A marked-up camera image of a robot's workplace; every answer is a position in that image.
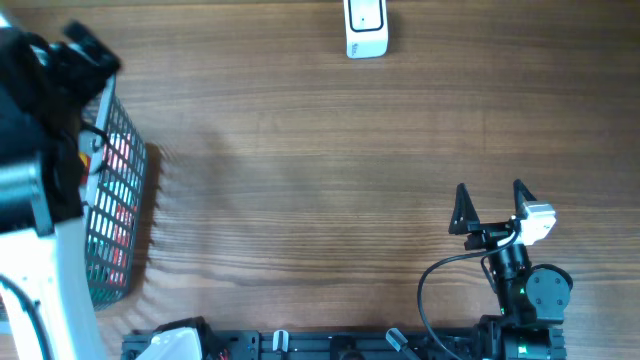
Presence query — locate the black right camera cable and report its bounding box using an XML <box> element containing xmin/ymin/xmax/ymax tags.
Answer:
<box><xmin>417</xmin><ymin>229</ymin><xmax>522</xmax><ymax>360</ymax></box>

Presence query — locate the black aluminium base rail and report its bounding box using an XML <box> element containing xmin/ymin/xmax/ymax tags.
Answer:
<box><xmin>121</xmin><ymin>328</ymin><xmax>567</xmax><ymax>360</ymax></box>

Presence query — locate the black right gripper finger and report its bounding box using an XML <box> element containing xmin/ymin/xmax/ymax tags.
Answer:
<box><xmin>513</xmin><ymin>179</ymin><xmax>537</xmax><ymax>217</ymax></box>
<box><xmin>448</xmin><ymin>183</ymin><xmax>480</xmax><ymax>235</ymax></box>

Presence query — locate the red sauce bottle green cap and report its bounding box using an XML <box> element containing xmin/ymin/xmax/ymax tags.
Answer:
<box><xmin>79</xmin><ymin>152</ymin><xmax>91</xmax><ymax>186</ymax></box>

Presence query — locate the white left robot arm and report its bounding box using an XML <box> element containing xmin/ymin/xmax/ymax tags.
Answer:
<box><xmin>1</xmin><ymin>21</ymin><xmax>121</xmax><ymax>359</ymax></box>

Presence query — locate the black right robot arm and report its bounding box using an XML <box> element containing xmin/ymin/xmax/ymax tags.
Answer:
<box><xmin>449</xmin><ymin>180</ymin><xmax>573</xmax><ymax>360</ymax></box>

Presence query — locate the grey plastic mesh basket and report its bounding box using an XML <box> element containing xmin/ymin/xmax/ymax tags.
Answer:
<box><xmin>79</xmin><ymin>78</ymin><xmax>148</xmax><ymax>311</ymax></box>

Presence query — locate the white barcode scanner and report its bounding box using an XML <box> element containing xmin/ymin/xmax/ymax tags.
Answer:
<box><xmin>343</xmin><ymin>0</ymin><xmax>389</xmax><ymax>59</ymax></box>

